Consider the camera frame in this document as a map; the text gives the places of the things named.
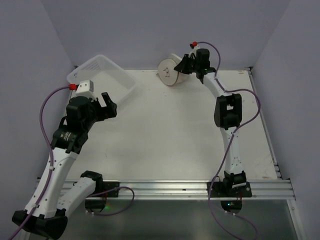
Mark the round white mesh laundry bag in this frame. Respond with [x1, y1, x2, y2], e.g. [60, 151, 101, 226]
[157, 53, 189, 87]

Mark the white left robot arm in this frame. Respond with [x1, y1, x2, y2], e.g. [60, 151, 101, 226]
[12, 92, 117, 240]

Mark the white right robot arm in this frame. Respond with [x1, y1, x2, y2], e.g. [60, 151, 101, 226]
[174, 46, 247, 197]

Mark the white plastic basket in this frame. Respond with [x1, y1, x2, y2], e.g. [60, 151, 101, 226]
[66, 54, 137, 107]

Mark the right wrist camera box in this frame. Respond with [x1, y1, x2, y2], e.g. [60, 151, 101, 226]
[188, 41, 201, 58]

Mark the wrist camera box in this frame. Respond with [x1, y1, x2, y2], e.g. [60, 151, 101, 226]
[188, 41, 201, 58]
[75, 79, 95, 99]

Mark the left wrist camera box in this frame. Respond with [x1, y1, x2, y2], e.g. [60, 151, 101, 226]
[75, 79, 95, 99]

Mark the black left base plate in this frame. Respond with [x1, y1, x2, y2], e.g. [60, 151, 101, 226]
[94, 181, 120, 198]

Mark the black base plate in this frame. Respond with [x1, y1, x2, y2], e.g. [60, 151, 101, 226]
[94, 181, 120, 198]
[210, 181, 253, 198]

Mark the aluminium mounting rail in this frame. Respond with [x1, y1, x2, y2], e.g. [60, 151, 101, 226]
[104, 179, 295, 200]

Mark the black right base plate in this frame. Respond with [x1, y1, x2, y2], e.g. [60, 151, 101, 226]
[210, 181, 253, 198]

